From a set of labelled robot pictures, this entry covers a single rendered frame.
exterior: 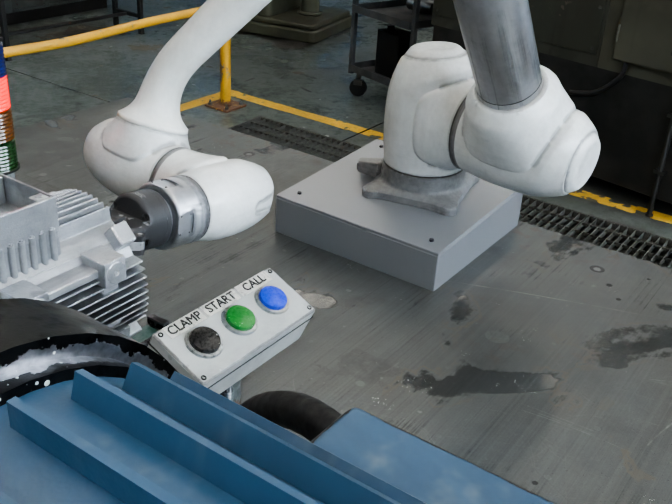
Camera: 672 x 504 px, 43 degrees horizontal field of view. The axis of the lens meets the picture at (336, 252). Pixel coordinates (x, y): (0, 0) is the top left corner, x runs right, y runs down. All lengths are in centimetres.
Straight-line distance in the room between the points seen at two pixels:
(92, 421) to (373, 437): 10
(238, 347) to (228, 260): 69
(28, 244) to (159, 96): 39
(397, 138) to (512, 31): 37
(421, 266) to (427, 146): 21
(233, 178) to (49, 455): 91
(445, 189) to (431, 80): 21
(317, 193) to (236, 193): 46
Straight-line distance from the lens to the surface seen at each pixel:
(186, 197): 108
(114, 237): 96
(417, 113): 147
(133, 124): 121
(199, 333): 80
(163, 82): 122
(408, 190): 154
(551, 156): 135
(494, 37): 123
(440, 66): 146
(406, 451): 31
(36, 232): 91
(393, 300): 140
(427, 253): 141
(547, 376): 128
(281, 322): 85
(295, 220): 155
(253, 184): 116
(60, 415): 26
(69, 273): 93
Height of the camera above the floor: 151
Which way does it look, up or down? 28 degrees down
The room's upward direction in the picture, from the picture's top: 4 degrees clockwise
